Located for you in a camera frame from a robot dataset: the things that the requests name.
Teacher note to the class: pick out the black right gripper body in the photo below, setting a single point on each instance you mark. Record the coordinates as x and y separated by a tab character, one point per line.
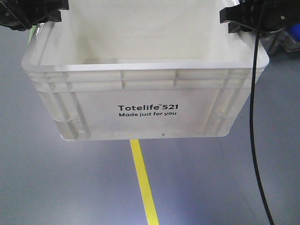
278	15

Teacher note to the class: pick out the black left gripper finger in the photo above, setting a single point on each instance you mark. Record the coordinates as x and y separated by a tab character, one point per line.
58	4
54	16

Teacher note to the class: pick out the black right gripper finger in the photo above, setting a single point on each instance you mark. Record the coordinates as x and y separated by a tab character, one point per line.
235	27
234	14

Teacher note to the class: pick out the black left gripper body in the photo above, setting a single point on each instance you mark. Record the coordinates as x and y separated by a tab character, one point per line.
22	14

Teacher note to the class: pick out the white plastic tote box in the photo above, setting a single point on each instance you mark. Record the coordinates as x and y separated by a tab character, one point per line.
141	69

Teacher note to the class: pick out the blue bin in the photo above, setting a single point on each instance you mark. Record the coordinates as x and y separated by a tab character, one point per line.
294	31

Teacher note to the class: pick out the metal shelf edge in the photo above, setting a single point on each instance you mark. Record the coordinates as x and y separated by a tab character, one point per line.
285	39

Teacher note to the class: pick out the yellow floor tape line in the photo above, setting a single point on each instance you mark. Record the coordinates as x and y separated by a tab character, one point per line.
144	184

